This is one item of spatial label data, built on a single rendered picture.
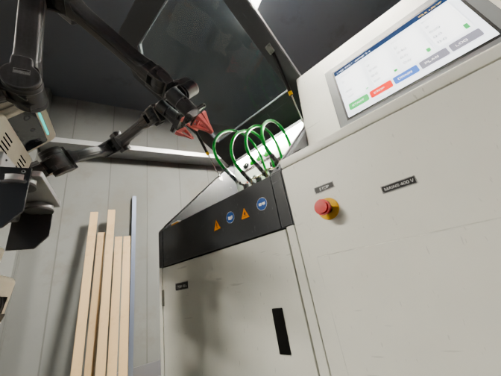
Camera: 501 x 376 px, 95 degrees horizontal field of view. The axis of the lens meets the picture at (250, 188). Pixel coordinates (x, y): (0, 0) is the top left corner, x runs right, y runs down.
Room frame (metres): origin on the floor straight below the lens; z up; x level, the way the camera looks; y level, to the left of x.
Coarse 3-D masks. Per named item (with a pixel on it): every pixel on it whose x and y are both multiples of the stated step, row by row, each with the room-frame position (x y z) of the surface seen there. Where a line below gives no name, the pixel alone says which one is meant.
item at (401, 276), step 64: (320, 64) 0.79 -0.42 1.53; (320, 128) 0.77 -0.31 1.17; (384, 128) 0.43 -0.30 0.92; (448, 128) 0.37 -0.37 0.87; (320, 192) 0.54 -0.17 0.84; (384, 192) 0.46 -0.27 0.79; (448, 192) 0.40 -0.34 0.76; (320, 256) 0.57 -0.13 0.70; (384, 256) 0.48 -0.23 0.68; (448, 256) 0.42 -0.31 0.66; (320, 320) 0.59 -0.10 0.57; (384, 320) 0.51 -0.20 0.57; (448, 320) 0.45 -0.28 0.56
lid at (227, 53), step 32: (160, 0) 0.62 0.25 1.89; (192, 0) 0.63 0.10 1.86; (224, 0) 0.62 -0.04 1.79; (128, 32) 0.75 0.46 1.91; (160, 32) 0.75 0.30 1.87; (192, 32) 0.74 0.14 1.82; (224, 32) 0.73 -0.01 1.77; (256, 32) 0.72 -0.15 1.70; (160, 64) 0.89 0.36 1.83; (192, 64) 0.88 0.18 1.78; (224, 64) 0.86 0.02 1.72; (256, 64) 0.85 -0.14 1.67; (288, 64) 0.83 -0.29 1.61; (224, 96) 1.02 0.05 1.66; (256, 96) 1.00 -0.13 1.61; (288, 96) 0.98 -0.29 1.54; (224, 128) 1.21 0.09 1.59; (256, 128) 1.17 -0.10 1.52; (224, 160) 1.44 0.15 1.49
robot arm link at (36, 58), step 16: (32, 0) 0.38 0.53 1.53; (48, 0) 0.43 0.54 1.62; (16, 16) 0.38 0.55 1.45; (32, 16) 0.39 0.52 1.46; (16, 32) 0.38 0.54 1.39; (32, 32) 0.40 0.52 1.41; (16, 48) 0.39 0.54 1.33; (32, 48) 0.40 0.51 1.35; (16, 64) 0.38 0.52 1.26; (32, 64) 0.40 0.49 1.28; (16, 80) 0.39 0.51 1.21; (32, 80) 0.40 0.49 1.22; (32, 112) 0.47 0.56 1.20
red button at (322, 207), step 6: (324, 198) 0.53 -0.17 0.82; (330, 198) 0.52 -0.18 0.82; (318, 204) 0.50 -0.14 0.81; (324, 204) 0.50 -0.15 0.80; (330, 204) 0.50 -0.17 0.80; (336, 204) 0.52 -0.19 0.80; (318, 210) 0.51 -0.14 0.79; (324, 210) 0.50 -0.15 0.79; (330, 210) 0.52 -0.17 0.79; (336, 210) 0.52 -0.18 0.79; (324, 216) 0.54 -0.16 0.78; (330, 216) 0.53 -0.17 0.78
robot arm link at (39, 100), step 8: (0, 80) 0.39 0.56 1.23; (0, 88) 0.39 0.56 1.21; (8, 96) 0.42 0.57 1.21; (16, 96) 0.42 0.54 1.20; (24, 96) 0.42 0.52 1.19; (32, 96) 0.43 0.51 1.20; (40, 96) 0.44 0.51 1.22; (16, 104) 0.44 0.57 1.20; (24, 104) 0.44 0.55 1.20; (32, 104) 0.45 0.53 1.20; (40, 104) 0.46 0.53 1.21
